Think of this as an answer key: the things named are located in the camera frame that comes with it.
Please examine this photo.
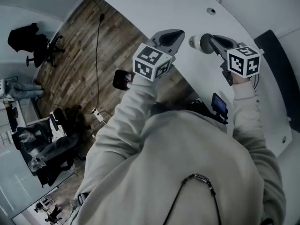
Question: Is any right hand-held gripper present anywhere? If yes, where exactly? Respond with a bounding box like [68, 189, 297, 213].
[209, 34, 262, 87]

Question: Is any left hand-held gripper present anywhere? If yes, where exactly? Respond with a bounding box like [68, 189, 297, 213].
[132, 28, 186, 83]

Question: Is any white paper cup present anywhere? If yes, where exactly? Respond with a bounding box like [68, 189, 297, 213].
[188, 33, 214, 54]

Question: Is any small black trash bin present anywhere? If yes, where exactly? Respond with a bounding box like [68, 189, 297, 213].
[112, 69, 134, 91]

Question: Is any person's right forearm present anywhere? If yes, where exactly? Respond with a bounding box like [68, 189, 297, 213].
[231, 77, 282, 164]

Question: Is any person's left forearm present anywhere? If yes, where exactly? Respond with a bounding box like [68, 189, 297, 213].
[85, 75, 160, 168]

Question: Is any white curved desk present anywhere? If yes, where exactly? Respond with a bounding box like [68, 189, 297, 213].
[84, 0, 293, 158]

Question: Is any black chest-mounted screen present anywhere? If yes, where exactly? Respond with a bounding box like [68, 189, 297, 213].
[210, 92, 229, 125]

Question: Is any dark desk partition panel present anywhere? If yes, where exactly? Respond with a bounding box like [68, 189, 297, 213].
[254, 29, 300, 135]

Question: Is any white power strip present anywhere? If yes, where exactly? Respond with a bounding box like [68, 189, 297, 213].
[92, 107, 105, 124]

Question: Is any person's torso in pale hoodie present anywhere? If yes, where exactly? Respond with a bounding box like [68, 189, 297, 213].
[70, 109, 288, 225]

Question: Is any black chair with white garment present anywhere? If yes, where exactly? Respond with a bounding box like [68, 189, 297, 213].
[49, 105, 92, 145]

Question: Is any plastic-wrapped black chair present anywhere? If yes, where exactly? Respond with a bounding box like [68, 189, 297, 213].
[18, 122, 80, 188]

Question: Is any office chair with black jacket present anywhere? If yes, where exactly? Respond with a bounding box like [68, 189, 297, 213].
[7, 22, 66, 68]

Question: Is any black power cable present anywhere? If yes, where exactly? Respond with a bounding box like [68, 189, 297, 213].
[81, 0, 105, 113]

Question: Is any black neck lanyard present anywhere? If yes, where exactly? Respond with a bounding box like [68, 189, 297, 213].
[163, 173, 222, 225]

